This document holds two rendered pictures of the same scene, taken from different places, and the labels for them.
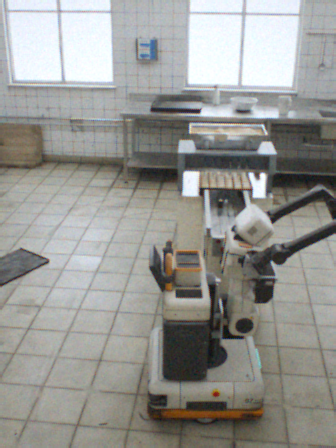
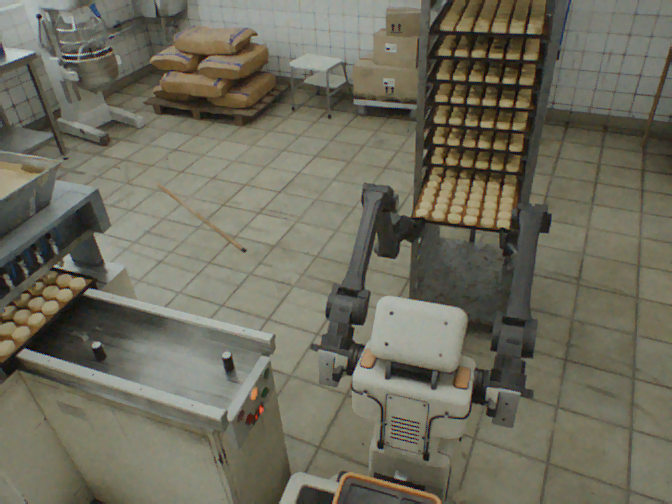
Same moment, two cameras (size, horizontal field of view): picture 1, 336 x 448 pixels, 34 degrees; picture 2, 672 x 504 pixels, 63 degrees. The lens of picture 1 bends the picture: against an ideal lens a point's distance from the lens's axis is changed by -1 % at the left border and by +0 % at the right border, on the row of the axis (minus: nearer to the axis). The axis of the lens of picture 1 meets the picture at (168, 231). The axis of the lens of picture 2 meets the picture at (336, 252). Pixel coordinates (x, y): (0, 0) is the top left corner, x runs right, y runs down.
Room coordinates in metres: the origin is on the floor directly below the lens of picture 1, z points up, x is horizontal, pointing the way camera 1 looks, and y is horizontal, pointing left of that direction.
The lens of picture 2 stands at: (2.58, 0.47, 2.10)
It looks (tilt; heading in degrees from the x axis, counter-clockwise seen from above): 37 degrees down; 291
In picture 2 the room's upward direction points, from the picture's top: 4 degrees counter-clockwise
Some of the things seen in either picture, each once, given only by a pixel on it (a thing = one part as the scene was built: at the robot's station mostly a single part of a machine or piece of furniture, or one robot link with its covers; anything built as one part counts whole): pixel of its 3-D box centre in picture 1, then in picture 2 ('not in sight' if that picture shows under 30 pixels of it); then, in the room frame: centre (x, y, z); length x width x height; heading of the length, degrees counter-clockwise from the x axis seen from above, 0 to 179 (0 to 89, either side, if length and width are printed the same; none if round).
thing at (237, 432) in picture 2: (230, 246); (250, 401); (3.21, -0.40, 0.77); 0.24 x 0.04 x 0.14; 88
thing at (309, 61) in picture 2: not in sight; (321, 82); (4.41, -4.27, 0.23); 0.45 x 0.45 x 0.46; 76
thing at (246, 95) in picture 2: not in sight; (244, 88); (5.15, -4.10, 0.19); 0.72 x 0.42 x 0.15; 88
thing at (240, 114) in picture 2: not in sight; (219, 98); (5.45, -4.11, 0.06); 1.20 x 0.80 x 0.11; 176
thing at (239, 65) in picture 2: not in sight; (236, 59); (5.17, -4.07, 0.47); 0.72 x 0.42 x 0.17; 89
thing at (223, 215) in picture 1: (225, 263); (172, 432); (3.57, -0.42, 0.45); 0.70 x 0.34 x 0.90; 178
